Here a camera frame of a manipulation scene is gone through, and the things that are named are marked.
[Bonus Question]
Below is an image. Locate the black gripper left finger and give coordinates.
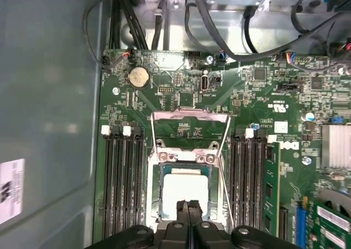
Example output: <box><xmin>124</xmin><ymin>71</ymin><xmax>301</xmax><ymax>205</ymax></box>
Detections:
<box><xmin>87</xmin><ymin>200</ymin><xmax>191</xmax><ymax>249</ymax></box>

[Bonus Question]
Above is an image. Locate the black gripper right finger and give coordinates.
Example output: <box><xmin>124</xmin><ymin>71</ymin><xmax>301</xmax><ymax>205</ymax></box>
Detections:
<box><xmin>189</xmin><ymin>199</ymin><xmax>302</xmax><ymax>249</ymax></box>

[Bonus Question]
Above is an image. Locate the thin metal locking lever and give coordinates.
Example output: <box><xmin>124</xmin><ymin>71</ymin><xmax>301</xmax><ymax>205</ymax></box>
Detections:
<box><xmin>218</xmin><ymin>160</ymin><xmax>236</xmax><ymax>229</ymax></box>

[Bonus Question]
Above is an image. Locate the silver square CPU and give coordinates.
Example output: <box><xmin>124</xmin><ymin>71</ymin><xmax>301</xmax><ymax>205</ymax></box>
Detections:
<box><xmin>160</xmin><ymin>163</ymin><xmax>213</xmax><ymax>219</ymax></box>

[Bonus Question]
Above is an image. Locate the metal socket cover frame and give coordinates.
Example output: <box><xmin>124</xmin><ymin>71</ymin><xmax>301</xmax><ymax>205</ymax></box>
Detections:
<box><xmin>150</xmin><ymin>109</ymin><xmax>231</xmax><ymax>163</ymax></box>

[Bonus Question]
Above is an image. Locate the CPU socket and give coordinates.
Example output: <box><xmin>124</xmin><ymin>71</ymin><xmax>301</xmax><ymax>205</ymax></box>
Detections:
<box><xmin>146</xmin><ymin>146</ymin><xmax>230</xmax><ymax>228</ymax></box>

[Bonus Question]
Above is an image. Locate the dark RAM stick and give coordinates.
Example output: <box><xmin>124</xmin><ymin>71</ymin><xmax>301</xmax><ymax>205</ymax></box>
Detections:
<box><xmin>264</xmin><ymin>142</ymin><xmax>282</xmax><ymax>239</ymax></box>

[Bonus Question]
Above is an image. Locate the green motherboard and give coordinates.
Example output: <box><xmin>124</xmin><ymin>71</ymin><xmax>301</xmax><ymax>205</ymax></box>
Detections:
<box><xmin>93</xmin><ymin>48</ymin><xmax>351</xmax><ymax>249</ymax></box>

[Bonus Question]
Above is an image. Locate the silver finned heatsink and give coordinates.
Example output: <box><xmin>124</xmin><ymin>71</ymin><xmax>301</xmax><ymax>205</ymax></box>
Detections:
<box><xmin>320</xmin><ymin>124</ymin><xmax>351</xmax><ymax>169</ymax></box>

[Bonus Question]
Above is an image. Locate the round coin battery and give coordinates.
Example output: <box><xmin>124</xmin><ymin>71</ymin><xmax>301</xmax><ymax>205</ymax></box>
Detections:
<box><xmin>128</xmin><ymin>66</ymin><xmax>151</xmax><ymax>89</ymax></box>

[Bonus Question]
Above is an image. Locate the white case sticker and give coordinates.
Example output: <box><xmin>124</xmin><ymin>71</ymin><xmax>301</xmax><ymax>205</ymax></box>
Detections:
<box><xmin>0</xmin><ymin>157</ymin><xmax>26</xmax><ymax>225</ymax></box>

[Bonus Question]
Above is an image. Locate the black open PC case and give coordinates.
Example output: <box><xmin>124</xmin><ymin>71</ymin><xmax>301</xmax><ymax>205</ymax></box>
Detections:
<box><xmin>0</xmin><ymin>0</ymin><xmax>110</xmax><ymax>249</ymax></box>

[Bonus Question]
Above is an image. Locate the silver drive cage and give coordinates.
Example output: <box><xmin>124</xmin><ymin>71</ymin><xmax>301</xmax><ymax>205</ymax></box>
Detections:
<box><xmin>109</xmin><ymin>0</ymin><xmax>351</xmax><ymax>56</ymax></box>

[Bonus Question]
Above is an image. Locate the thin black cable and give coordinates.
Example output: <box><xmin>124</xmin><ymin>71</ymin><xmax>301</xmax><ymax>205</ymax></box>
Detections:
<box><xmin>82</xmin><ymin>0</ymin><xmax>121</xmax><ymax>70</ymax></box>

